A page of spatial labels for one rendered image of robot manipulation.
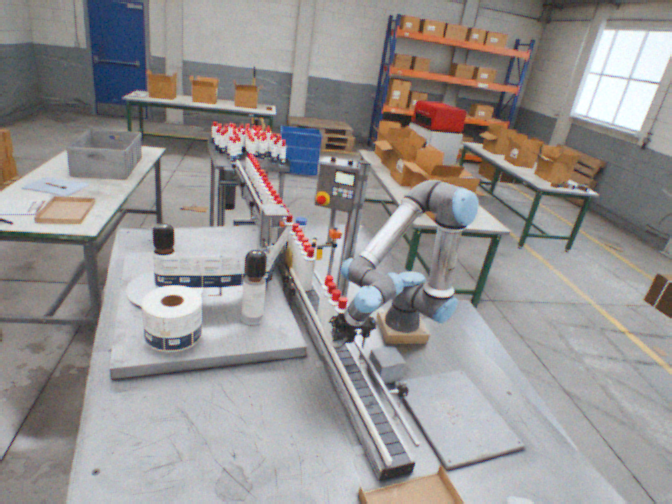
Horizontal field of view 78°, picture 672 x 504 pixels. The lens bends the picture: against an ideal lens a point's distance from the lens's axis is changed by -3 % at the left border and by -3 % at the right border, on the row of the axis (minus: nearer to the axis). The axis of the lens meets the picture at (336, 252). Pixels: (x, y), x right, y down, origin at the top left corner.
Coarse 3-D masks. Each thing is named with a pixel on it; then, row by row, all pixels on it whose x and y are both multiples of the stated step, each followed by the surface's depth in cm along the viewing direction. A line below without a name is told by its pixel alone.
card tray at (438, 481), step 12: (408, 480) 121; (420, 480) 121; (432, 480) 122; (444, 480) 121; (360, 492) 113; (372, 492) 116; (384, 492) 116; (396, 492) 117; (408, 492) 117; (420, 492) 118; (432, 492) 118; (444, 492) 119; (456, 492) 116
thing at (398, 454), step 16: (288, 272) 208; (304, 304) 185; (320, 336) 167; (336, 352) 160; (336, 368) 152; (352, 368) 153; (352, 400) 139; (368, 400) 140; (384, 416) 135; (368, 432) 129; (384, 432) 129; (400, 448) 125; (384, 464) 119; (400, 464) 120
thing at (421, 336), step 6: (378, 312) 190; (384, 312) 190; (378, 318) 189; (384, 318) 185; (420, 318) 188; (384, 324) 181; (420, 324) 184; (384, 330) 180; (390, 330) 178; (420, 330) 180; (426, 330) 180; (384, 336) 180; (390, 336) 175; (396, 336) 176; (402, 336) 176; (408, 336) 177; (414, 336) 177; (420, 336) 178; (426, 336) 178; (390, 342) 177; (396, 342) 177; (402, 342) 178; (408, 342) 178; (414, 342) 179; (420, 342) 179; (426, 342) 180
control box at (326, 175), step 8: (328, 160) 173; (336, 160) 174; (344, 160) 176; (320, 168) 171; (328, 168) 170; (336, 168) 169; (344, 168) 168; (352, 168) 168; (320, 176) 172; (328, 176) 171; (320, 184) 174; (328, 184) 173; (336, 184) 172; (320, 192) 175; (328, 192) 174; (328, 200) 175; (336, 200) 175; (344, 200) 174; (352, 200) 173; (336, 208) 176; (344, 208) 175; (352, 208) 174
